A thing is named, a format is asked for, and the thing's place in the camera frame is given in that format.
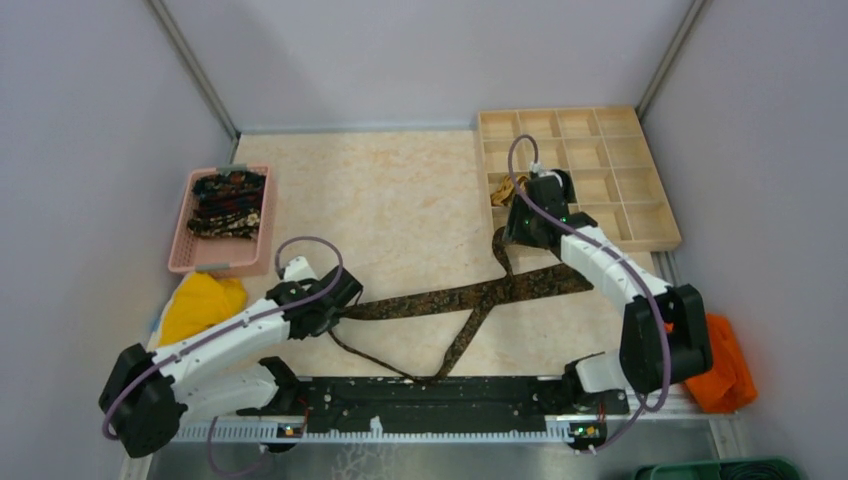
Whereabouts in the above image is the dark brown patterned tie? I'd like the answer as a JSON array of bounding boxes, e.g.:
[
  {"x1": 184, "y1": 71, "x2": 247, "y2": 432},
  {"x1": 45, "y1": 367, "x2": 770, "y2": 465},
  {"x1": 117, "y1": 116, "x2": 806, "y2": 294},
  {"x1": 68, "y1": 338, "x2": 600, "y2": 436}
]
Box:
[{"x1": 328, "y1": 227, "x2": 593, "y2": 386}]

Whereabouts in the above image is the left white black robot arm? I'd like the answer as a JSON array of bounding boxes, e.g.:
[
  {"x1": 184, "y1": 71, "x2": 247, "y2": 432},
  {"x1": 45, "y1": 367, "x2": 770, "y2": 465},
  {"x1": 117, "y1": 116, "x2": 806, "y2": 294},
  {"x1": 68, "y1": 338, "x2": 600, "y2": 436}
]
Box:
[{"x1": 98, "y1": 266, "x2": 364, "y2": 458}]

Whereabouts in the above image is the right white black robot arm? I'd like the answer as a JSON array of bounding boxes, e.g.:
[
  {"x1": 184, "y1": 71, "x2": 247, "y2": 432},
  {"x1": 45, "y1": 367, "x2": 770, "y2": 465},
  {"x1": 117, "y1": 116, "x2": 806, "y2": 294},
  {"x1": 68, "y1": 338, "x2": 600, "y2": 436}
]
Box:
[{"x1": 504, "y1": 170, "x2": 713, "y2": 412}]

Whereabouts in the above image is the pile of patterned ties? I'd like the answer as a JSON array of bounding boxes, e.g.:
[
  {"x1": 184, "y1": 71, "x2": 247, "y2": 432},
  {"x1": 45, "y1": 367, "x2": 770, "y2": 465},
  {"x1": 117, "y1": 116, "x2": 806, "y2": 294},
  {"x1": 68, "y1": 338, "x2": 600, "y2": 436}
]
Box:
[{"x1": 186, "y1": 170, "x2": 267, "y2": 240}]

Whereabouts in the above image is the rolled yellow patterned tie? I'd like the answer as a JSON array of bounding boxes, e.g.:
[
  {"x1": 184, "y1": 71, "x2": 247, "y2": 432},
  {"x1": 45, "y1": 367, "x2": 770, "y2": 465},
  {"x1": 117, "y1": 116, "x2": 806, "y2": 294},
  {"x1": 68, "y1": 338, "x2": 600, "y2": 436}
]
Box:
[{"x1": 489, "y1": 175, "x2": 517, "y2": 208}]

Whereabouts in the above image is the wooden compartment tray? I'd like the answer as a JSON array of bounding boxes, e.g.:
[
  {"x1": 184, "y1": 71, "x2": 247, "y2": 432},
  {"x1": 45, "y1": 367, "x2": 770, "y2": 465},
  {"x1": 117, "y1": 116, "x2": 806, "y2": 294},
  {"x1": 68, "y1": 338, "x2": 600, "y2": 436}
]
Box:
[{"x1": 476, "y1": 105, "x2": 682, "y2": 252}]

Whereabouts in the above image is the yellow white cloth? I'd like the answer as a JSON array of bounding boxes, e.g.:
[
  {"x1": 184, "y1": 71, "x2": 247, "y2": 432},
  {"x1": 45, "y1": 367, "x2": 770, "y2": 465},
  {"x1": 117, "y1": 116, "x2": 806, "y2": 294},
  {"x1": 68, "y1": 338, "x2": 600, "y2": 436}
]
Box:
[{"x1": 145, "y1": 272, "x2": 248, "y2": 350}]

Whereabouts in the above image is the pink plastic basket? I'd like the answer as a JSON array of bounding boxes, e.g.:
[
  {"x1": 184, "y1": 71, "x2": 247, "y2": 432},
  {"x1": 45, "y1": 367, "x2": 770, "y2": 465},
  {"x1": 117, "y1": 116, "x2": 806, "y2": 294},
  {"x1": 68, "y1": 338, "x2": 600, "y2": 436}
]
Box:
[{"x1": 168, "y1": 164, "x2": 277, "y2": 277}]

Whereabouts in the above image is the orange cloth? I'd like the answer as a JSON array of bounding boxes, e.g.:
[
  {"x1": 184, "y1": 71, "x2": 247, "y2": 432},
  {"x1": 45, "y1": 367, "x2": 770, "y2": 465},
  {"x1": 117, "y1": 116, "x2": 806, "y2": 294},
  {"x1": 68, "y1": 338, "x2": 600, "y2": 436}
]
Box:
[{"x1": 684, "y1": 313, "x2": 759, "y2": 414}]

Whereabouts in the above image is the green bin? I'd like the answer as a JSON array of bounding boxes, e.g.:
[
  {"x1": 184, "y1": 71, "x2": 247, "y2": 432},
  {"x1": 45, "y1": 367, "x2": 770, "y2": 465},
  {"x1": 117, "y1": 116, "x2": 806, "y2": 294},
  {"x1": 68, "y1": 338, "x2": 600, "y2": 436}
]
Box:
[{"x1": 632, "y1": 457, "x2": 804, "y2": 480}]

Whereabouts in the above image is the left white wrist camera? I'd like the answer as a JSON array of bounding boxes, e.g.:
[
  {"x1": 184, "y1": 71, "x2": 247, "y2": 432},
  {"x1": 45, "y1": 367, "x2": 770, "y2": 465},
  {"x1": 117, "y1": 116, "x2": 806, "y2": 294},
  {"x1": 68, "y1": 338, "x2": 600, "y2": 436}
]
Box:
[{"x1": 278, "y1": 256, "x2": 318, "y2": 283}]

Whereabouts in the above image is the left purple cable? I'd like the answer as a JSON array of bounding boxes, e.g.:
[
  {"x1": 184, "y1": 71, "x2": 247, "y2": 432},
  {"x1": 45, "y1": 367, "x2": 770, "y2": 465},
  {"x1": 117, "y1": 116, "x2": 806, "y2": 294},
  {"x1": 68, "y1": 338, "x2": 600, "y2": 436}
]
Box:
[{"x1": 101, "y1": 235, "x2": 345, "y2": 478}]

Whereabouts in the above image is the purple cable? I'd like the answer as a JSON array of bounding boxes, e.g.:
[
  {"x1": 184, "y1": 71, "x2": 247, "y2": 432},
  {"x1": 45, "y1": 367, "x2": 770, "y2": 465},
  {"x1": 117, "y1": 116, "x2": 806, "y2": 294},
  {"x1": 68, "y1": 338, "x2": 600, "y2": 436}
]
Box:
[
  {"x1": 101, "y1": 235, "x2": 345, "y2": 478},
  {"x1": 507, "y1": 134, "x2": 674, "y2": 456}
]

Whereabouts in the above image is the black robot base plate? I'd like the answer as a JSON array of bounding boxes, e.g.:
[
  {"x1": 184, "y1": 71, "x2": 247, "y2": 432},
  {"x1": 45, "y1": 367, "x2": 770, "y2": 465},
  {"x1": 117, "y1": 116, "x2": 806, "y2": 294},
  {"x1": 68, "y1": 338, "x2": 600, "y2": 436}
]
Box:
[{"x1": 236, "y1": 376, "x2": 630, "y2": 434}]

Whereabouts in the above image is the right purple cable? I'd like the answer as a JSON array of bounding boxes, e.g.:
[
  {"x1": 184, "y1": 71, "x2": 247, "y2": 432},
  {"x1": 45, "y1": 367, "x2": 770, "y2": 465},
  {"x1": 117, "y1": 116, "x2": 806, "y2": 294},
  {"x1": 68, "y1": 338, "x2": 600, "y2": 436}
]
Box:
[{"x1": 507, "y1": 134, "x2": 674, "y2": 456}]

